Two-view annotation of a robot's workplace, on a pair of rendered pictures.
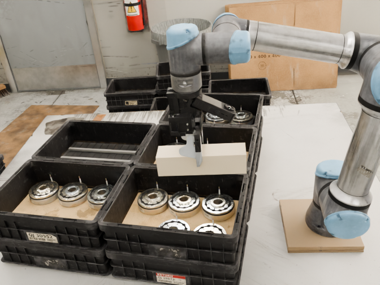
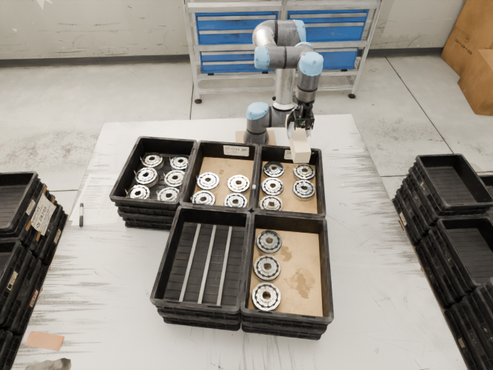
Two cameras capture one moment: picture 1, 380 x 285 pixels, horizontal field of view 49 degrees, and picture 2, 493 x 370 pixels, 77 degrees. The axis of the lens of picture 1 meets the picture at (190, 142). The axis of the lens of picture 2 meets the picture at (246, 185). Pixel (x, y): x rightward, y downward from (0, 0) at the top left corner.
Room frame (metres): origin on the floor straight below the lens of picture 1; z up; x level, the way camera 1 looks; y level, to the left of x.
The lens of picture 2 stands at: (1.33, 0.93, 1.95)
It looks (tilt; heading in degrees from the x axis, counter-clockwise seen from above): 49 degrees down; 260
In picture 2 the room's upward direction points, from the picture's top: straight up
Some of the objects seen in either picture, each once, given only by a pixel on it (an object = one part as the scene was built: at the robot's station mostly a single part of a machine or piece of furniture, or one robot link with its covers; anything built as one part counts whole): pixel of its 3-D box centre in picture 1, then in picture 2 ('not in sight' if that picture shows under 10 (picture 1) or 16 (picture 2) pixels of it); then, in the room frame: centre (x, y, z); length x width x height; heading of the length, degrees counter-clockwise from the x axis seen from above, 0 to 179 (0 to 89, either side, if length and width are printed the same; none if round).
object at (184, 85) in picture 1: (186, 81); (307, 92); (0.95, -0.01, 1.31); 0.08 x 0.08 x 0.05
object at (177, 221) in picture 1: (173, 231); (304, 189); (0.91, 0.07, 0.86); 0.10 x 0.10 x 0.01
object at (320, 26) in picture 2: not in sight; (323, 42); (0.12, -1.82, 0.60); 0.72 x 0.03 x 0.56; 174
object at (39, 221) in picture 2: not in sight; (43, 213); (2.35, -0.36, 0.41); 0.31 x 0.02 x 0.16; 83
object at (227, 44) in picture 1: (226, 45); (300, 57); (0.95, -0.11, 1.39); 0.11 x 0.11 x 0.08; 82
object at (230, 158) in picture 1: (201, 159); (297, 137); (0.95, -0.03, 1.08); 0.24 x 0.06 x 0.06; 84
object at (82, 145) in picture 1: (99, 153); (206, 260); (1.38, 0.36, 0.87); 0.40 x 0.30 x 0.11; 74
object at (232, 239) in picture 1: (177, 199); (289, 178); (0.99, 0.05, 0.92); 0.40 x 0.30 x 0.02; 74
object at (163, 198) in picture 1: (152, 198); (271, 205); (1.08, 0.14, 0.86); 0.10 x 0.10 x 0.01
